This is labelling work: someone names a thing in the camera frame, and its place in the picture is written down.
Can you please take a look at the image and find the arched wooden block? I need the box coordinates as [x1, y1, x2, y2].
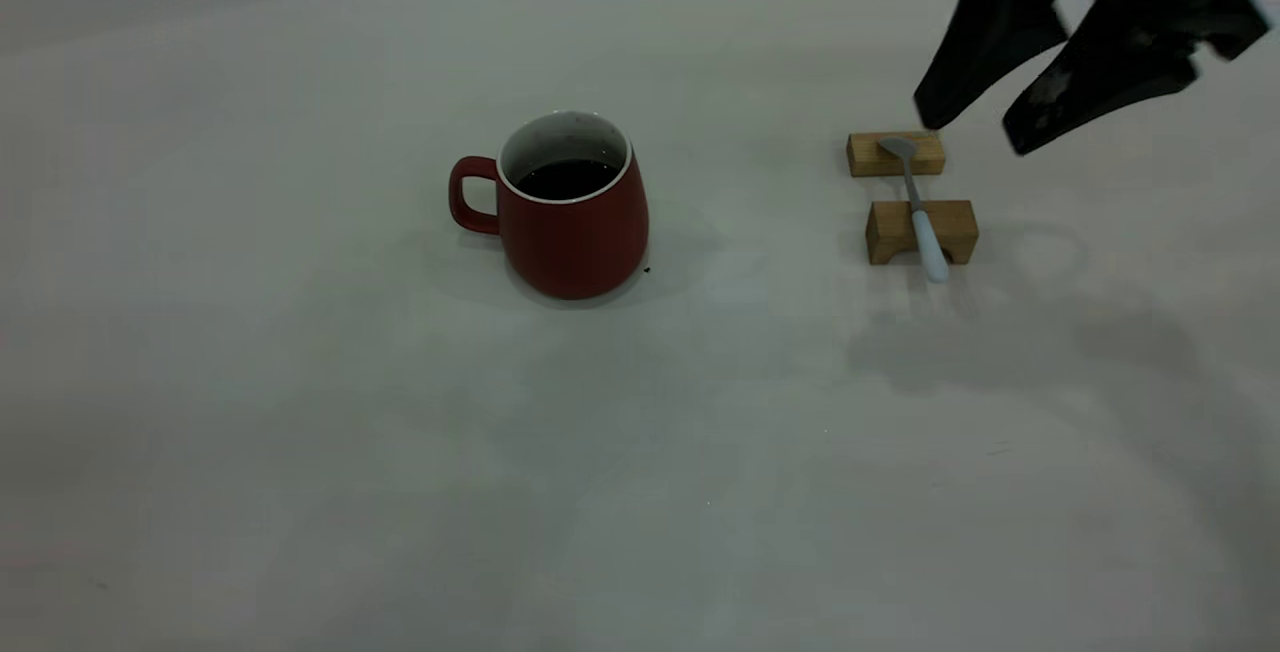
[866, 200, 979, 267]

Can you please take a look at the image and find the spoon with light blue handle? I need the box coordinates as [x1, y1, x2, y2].
[877, 137, 949, 285]

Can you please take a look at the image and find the dark coffee liquid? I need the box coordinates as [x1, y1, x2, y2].
[516, 159, 619, 201]

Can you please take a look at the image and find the red ceramic cup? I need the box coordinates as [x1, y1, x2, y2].
[448, 110, 651, 301]

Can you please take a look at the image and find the rectangular wooden block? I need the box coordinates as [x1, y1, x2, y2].
[847, 131, 946, 178]

